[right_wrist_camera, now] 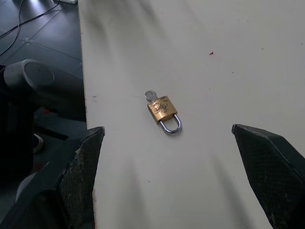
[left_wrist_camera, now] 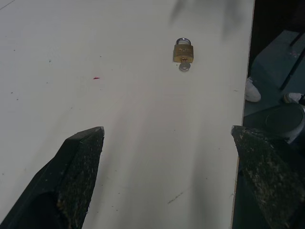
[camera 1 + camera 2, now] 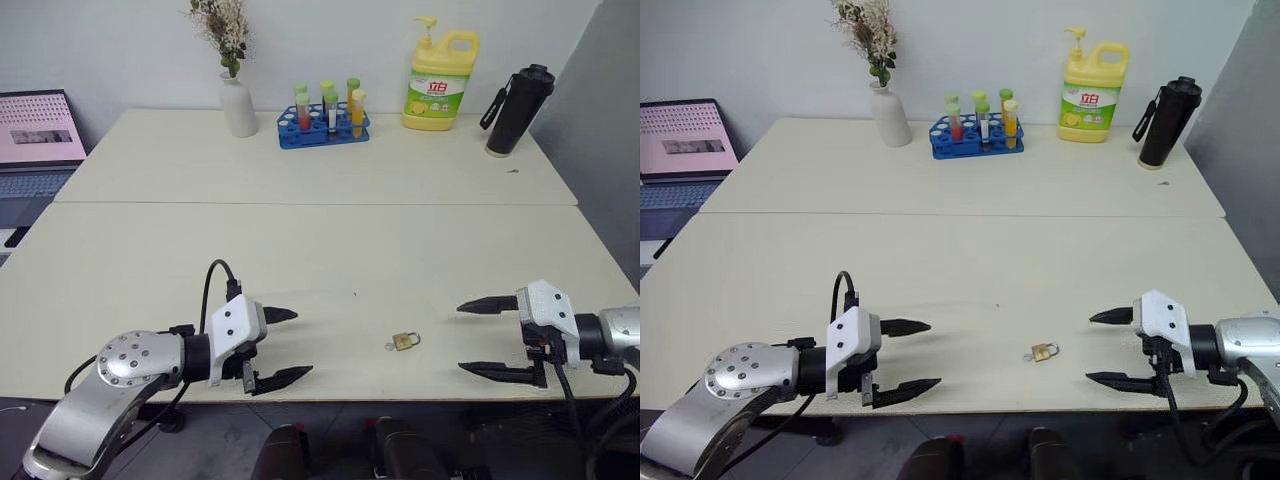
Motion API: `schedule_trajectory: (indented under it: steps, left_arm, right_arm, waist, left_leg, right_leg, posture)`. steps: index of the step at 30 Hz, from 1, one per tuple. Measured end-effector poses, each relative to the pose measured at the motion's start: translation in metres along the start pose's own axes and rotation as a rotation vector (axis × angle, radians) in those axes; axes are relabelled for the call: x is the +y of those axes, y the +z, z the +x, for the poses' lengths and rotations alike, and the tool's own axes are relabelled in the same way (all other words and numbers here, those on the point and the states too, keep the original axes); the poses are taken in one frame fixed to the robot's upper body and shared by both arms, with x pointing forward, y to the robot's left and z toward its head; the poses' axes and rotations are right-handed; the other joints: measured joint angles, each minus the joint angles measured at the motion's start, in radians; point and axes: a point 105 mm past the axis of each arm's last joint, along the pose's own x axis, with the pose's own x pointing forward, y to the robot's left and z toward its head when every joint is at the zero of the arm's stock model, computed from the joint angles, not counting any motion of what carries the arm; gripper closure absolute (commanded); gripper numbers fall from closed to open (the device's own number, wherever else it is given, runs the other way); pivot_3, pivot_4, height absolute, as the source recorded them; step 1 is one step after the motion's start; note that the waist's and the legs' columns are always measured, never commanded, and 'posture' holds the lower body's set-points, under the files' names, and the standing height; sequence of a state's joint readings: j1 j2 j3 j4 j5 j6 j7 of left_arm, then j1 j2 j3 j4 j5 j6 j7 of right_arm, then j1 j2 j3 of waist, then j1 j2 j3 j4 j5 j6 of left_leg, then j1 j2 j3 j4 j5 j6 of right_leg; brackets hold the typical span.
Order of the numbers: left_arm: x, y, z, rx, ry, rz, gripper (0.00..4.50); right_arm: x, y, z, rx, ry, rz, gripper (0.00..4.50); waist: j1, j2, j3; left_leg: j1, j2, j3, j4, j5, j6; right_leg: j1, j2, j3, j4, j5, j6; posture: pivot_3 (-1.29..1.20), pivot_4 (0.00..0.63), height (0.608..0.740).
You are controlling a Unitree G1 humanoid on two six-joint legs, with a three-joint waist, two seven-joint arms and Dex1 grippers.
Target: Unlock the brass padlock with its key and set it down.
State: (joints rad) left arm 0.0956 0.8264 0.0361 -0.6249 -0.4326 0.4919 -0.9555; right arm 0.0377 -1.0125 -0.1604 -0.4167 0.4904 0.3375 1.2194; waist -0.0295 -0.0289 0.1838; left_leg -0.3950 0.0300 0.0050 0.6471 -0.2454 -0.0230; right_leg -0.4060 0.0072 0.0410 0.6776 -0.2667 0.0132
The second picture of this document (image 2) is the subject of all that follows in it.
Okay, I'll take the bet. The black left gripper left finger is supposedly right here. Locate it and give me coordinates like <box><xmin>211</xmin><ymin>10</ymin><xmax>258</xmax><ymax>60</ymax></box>
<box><xmin>0</xmin><ymin>125</ymin><xmax>105</xmax><ymax>229</ymax></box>

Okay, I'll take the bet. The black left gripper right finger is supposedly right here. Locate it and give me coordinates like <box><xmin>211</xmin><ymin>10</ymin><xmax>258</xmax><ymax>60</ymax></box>
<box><xmin>231</xmin><ymin>125</ymin><xmax>305</xmax><ymax>229</ymax></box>

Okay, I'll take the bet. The silver key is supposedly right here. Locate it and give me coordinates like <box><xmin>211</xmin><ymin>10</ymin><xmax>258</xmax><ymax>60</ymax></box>
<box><xmin>178</xmin><ymin>58</ymin><xmax>191</xmax><ymax>73</ymax></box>

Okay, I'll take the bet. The white shoe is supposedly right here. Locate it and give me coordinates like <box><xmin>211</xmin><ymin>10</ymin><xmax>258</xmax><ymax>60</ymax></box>
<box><xmin>245</xmin><ymin>76</ymin><xmax>262</xmax><ymax>103</ymax></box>
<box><xmin>283</xmin><ymin>92</ymin><xmax>305</xmax><ymax>104</ymax></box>

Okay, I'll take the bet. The brass padlock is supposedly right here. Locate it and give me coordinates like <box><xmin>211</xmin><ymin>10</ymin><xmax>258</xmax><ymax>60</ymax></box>
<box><xmin>172</xmin><ymin>37</ymin><xmax>194</xmax><ymax>64</ymax></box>

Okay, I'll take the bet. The black metal frame leg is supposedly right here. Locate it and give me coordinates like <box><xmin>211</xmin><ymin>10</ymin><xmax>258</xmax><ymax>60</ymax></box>
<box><xmin>279</xmin><ymin>50</ymin><xmax>305</xmax><ymax>91</ymax></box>

